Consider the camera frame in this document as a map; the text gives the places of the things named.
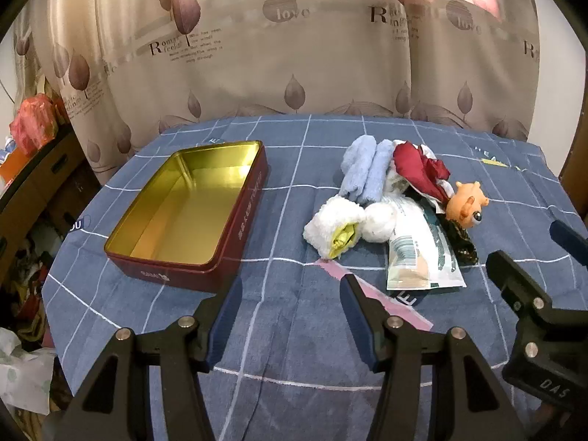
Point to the dark patterned wrapper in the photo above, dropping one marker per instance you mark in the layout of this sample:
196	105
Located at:
461	243

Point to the orange toy figure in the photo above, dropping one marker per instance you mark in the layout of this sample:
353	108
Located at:
464	206

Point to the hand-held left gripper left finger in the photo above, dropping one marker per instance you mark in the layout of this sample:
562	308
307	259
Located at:
225	319

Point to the wooden shelf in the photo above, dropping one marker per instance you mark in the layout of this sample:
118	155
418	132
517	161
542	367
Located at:
55	179

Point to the beige leaf print curtain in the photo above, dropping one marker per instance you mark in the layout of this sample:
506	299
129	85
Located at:
275	64

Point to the white plush ball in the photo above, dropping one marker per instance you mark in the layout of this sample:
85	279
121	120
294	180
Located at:
379	223

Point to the dark red tin box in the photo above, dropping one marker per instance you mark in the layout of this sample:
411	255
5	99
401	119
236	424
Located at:
183	202

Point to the white fluffy cloth yellow inside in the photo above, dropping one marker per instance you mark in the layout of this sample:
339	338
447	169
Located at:
328	223

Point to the red and white cloth pouch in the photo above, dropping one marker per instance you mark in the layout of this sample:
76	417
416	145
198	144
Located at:
415	170

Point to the blue checked blanket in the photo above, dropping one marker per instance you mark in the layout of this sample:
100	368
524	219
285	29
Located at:
285	353

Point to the light blue fluffy cloth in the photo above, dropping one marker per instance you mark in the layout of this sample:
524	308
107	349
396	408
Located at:
363	170

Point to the green and white tissue packet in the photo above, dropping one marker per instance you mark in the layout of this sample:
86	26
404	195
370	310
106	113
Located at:
418	252

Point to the wooden door frame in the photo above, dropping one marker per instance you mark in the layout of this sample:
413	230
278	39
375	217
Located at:
574	165

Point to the red plastic bag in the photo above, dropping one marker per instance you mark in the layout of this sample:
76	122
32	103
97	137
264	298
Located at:
34	121

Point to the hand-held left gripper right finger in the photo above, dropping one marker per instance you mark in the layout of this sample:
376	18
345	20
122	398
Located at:
360	326

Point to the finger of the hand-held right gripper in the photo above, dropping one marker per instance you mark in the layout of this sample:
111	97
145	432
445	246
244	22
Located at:
510	280
569	241

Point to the white plastic bag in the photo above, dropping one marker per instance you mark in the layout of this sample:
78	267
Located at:
23	372

